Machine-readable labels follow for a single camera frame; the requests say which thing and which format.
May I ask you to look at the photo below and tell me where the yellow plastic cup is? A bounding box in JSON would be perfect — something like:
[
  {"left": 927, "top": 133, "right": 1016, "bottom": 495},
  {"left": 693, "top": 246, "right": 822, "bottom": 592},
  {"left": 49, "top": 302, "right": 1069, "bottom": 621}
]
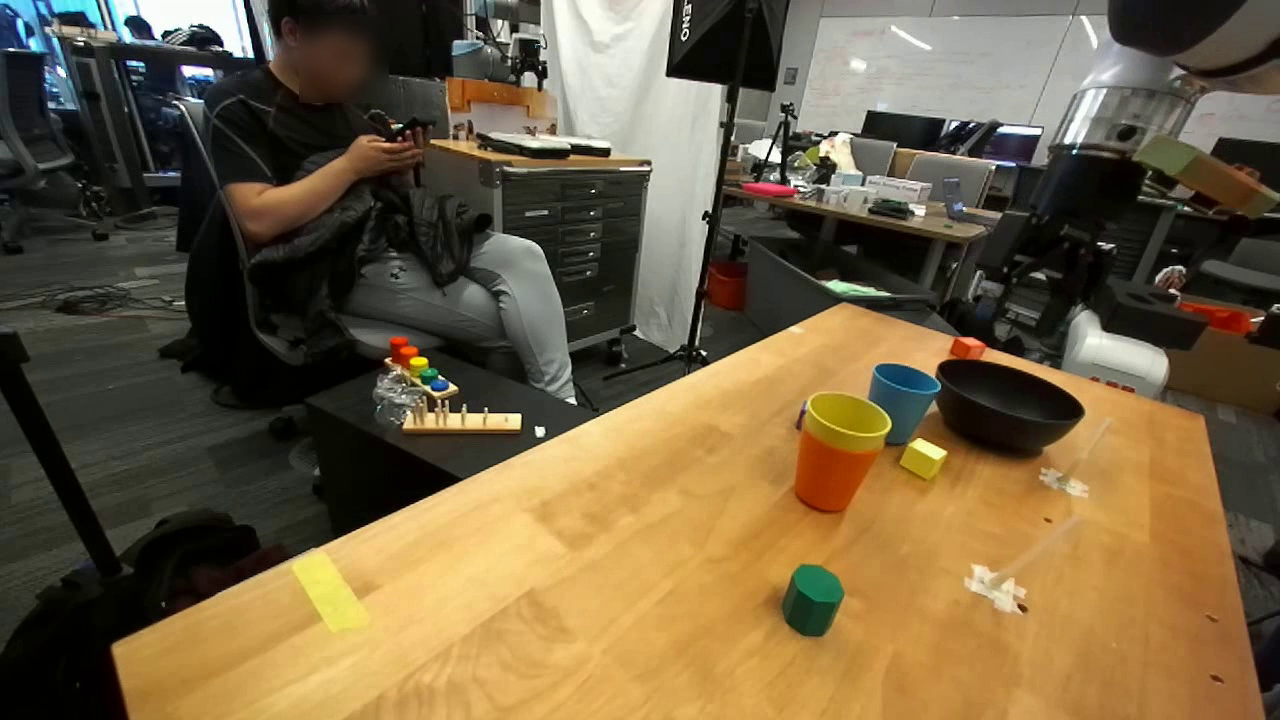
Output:
[{"left": 798, "top": 389, "right": 897, "bottom": 455}]

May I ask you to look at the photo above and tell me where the black computer monitor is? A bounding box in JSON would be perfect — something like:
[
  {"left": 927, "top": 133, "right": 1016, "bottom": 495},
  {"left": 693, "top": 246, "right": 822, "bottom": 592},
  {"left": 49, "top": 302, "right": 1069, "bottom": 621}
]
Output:
[{"left": 854, "top": 107, "right": 946, "bottom": 154}]

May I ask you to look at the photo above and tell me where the brown cardboard box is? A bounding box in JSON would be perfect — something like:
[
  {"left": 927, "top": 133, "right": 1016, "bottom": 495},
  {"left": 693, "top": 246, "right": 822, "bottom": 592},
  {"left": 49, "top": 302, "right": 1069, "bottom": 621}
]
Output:
[{"left": 1173, "top": 323, "right": 1280, "bottom": 417}]

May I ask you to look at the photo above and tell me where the black low table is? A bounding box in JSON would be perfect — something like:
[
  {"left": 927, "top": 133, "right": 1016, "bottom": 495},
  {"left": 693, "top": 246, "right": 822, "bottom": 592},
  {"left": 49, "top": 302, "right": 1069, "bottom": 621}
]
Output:
[{"left": 308, "top": 353, "right": 596, "bottom": 526}]

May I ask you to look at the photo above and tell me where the red bin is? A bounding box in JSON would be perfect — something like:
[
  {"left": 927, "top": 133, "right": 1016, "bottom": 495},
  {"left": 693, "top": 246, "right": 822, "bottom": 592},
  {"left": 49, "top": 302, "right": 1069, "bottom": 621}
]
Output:
[{"left": 705, "top": 255, "right": 752, "bottom": 318}]

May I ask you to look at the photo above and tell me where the black bowl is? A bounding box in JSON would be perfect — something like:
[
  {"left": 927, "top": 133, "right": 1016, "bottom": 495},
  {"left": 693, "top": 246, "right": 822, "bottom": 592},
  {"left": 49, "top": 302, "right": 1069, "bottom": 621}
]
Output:
[{"left": 932, "top": 358, "right": 1086, "bottom": 460}]

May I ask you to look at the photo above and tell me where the black softbox light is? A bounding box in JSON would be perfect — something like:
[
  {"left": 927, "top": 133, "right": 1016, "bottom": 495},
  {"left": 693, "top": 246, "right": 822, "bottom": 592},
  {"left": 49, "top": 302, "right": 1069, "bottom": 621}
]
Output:
[{"left": 665, "top": 0, "right": 790, "bottom": 97}]

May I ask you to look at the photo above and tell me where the black backpack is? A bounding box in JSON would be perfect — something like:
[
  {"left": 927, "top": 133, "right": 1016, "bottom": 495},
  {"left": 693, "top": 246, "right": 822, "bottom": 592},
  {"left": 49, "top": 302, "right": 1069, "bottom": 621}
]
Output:
[{"left": 0, "top": 510, "right": 293, "bottom": 720}]

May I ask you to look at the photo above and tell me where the orange plastic cup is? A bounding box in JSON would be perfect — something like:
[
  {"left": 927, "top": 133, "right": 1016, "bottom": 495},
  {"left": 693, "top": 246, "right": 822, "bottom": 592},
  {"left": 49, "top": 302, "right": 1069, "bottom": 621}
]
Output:
[{"left": 790, "top": 425, "right": 885, "bottom": 515}]

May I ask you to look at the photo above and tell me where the wooden block toy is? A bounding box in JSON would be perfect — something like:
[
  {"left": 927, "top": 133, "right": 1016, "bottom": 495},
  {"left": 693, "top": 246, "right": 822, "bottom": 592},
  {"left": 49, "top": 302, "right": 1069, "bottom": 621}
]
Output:
[{"left": 396, "top": 405, "right": 529, "bottom": 440}]

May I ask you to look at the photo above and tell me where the seated person black shirt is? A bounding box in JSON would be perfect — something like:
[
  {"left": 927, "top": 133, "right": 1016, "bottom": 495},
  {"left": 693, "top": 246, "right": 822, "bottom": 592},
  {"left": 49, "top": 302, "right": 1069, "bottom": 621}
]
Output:
[{"left": 202, "top": 0, "right": 585, "bottom": 407}]

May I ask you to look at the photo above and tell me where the black tripod leg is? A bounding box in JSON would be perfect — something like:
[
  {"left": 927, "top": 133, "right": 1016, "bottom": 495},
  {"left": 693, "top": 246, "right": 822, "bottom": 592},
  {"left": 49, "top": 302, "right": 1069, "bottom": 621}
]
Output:
[{"left": 0, "top": 333, "right": 133, "bottom": 578}]

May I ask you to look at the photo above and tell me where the wooden office desk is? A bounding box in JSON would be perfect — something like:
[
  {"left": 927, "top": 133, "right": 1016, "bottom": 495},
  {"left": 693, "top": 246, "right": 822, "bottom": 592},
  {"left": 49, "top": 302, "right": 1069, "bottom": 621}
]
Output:
[{"left": 734, "top": 178, "right": 1011, "bottom": 291}]

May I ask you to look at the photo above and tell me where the white curtain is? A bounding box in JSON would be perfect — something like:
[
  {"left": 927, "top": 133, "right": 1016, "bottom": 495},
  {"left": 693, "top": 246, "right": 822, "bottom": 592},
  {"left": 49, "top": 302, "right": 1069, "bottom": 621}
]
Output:
[{"left": 537, "top": 0, "right": 732, "bottom": 358}]

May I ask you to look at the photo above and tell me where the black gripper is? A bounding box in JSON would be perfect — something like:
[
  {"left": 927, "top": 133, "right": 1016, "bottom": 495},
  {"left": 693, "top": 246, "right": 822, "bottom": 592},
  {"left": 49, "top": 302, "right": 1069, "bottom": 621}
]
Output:
[{"left": 989, "top": 139, "right": 1145, "bottom": 342}]

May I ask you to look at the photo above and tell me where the white cylindrical object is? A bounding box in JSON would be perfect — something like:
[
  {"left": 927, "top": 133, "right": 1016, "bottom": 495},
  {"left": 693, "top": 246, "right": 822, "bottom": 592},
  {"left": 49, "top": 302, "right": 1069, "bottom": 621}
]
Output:
[{"left": 1058, "top": 306, "right": 1175, "bottom": 399}]

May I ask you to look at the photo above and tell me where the black phone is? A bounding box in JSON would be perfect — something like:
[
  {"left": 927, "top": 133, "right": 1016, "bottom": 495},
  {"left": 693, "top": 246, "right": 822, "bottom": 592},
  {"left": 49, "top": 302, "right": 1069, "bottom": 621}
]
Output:
[{"left": 377, "top": 118, "right": 437, "bottom": 154}]

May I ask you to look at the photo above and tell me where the grey drawer cabinet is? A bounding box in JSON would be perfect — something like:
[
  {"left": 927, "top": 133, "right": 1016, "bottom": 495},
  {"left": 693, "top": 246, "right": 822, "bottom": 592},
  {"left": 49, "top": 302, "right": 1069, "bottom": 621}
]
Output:
[{"left": 425, "top": 135, "right": 657, "bottom": 358}]

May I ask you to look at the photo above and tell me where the grey office chair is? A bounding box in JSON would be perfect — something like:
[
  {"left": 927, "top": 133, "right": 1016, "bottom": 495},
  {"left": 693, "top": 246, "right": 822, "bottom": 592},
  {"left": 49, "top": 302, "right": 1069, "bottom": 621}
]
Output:
[{"left": 0, "top": 48, "right": 113, "bottom": 255}]

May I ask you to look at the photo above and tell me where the green cylinder block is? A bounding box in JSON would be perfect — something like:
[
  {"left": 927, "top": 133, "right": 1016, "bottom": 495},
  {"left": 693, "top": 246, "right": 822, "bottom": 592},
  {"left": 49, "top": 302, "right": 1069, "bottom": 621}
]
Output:
[{"left": 779, "top": 560, "right": 846, "bottom": 642}]

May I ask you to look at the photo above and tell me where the black light stand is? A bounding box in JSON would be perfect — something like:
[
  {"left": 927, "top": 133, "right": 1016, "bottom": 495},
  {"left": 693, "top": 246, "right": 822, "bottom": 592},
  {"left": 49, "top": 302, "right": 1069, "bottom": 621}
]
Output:
[{"left": 602, "top": 78, "right": 752, "bottom": 386}]

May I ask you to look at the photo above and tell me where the blue plastic cup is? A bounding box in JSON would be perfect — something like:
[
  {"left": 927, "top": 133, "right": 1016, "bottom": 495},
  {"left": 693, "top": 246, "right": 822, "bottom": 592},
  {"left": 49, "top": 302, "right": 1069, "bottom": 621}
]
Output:
[{"left": 866, "top": 361, "right": 944, "bottom": 448}]

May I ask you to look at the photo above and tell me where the yellow cube block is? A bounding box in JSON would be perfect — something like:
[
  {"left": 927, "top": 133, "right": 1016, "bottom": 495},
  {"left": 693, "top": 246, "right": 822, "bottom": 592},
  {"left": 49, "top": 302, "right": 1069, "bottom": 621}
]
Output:
[{"left": 897, "top": 438, "right": 950, "bottom": 484}]

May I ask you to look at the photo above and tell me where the black office chair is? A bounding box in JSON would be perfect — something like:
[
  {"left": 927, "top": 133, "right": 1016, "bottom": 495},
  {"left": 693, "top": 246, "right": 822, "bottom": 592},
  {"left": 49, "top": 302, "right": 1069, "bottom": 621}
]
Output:
[{"left": 171, "top": 92, "right": 393, "bottom": 414}]

